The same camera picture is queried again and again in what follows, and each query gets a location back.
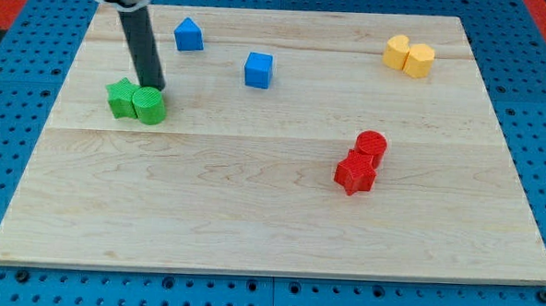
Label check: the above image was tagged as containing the yellow hexagon block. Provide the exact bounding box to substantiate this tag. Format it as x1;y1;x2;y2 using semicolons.
402;43;435;78

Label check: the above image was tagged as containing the blue cube block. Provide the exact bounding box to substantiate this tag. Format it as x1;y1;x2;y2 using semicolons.
244;53;274;89

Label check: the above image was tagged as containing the red star block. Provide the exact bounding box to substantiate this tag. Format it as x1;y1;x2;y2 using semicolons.
334;149;376;196

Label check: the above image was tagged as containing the red cylinder block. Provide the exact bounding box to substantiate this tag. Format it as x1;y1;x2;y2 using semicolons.
354;130;388;170

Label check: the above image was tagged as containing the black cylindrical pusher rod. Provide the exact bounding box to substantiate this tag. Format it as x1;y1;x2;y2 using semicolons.
118;7;165;91

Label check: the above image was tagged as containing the green cylinder block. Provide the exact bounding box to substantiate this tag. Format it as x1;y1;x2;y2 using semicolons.
132;87;166;125

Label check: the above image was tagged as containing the blue triangular prism block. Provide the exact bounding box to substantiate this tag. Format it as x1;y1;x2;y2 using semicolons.
173;18;204;52

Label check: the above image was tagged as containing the light wooden board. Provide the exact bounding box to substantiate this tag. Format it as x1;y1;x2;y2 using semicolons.
0;6;546;286

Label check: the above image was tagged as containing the green star block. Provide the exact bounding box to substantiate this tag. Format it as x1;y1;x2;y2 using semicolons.
105;77;139;119

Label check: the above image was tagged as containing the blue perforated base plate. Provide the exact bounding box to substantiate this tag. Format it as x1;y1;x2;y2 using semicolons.
0;0;546;306

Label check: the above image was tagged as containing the yellow heart block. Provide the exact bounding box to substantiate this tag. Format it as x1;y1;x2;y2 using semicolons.
382;35;410;70

